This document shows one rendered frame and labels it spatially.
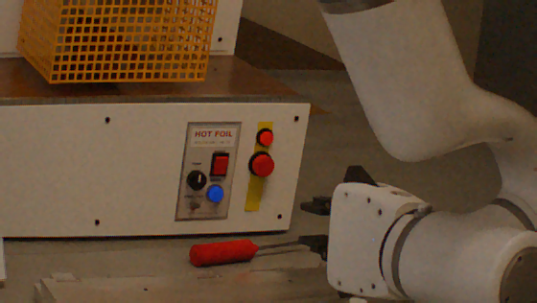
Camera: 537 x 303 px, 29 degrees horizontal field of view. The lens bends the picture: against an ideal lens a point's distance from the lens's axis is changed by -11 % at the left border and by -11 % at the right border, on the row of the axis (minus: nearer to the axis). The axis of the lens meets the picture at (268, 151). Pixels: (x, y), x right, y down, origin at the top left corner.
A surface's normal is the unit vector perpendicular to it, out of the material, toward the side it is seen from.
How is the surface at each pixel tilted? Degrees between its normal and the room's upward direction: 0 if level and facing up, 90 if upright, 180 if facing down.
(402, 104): 106
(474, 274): 80
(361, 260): 90
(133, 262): 0
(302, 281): 0
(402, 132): 114
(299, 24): 90
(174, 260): 0
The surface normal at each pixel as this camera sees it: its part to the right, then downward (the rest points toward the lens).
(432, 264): -0.85, -0.17
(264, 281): 0.15, -0.94
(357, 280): -0.85, 0.11
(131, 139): 0.48, 0.33
